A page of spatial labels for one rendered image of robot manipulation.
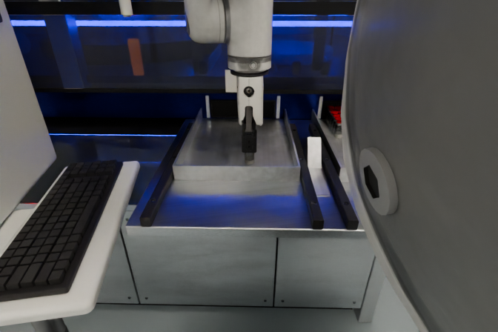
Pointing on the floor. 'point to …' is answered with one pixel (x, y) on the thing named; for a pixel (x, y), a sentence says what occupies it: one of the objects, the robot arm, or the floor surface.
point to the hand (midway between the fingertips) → (249, 140)
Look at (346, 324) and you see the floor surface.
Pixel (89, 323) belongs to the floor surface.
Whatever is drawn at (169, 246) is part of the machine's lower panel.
